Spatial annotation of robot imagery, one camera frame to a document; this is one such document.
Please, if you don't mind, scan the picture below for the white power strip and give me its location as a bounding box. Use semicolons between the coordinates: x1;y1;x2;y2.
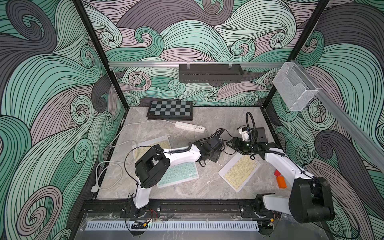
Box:
175;122;206;133

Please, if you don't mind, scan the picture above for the yellow keyboard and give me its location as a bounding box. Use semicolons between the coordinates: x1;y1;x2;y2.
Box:
219;153;261;192
132;136;171;162

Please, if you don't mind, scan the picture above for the green wireless keyboard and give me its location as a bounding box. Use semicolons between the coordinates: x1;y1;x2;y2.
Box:
157;162;199;188

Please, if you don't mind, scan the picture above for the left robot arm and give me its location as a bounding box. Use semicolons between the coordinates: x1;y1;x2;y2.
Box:
133;136;224;209

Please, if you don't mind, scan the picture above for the red block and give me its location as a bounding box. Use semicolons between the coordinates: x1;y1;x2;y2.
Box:
274;170;281;177

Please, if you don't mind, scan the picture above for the orange red tool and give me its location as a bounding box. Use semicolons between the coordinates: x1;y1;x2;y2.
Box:
276;176;287;189

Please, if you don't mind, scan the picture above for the black chessboard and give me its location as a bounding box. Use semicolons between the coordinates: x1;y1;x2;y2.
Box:
147;100;193;121

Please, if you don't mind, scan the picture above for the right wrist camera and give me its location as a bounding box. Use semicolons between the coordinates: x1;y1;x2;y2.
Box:
239;126;250;142

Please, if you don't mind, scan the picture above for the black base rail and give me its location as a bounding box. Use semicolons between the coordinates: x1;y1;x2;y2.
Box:
81;199;282;219

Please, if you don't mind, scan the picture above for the clear plastic wall bin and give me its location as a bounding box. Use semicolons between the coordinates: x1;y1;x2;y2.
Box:
273;62;319;112

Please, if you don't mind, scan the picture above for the black wall tray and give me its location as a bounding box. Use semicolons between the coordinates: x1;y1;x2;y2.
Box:
179;64;244;86

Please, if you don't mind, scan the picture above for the white slotted cable duct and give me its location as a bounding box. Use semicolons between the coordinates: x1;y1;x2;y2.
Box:
85;221;259;232

